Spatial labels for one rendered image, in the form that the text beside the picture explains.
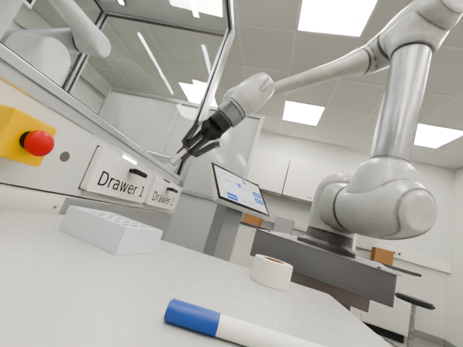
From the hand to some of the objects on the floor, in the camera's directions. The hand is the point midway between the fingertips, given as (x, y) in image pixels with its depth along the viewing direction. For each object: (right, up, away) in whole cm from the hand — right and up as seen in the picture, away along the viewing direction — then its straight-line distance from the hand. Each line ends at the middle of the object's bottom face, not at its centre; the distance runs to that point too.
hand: (179, 157), depth 75 cm
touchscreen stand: (-6, -119, +63) cm, 135 cm away
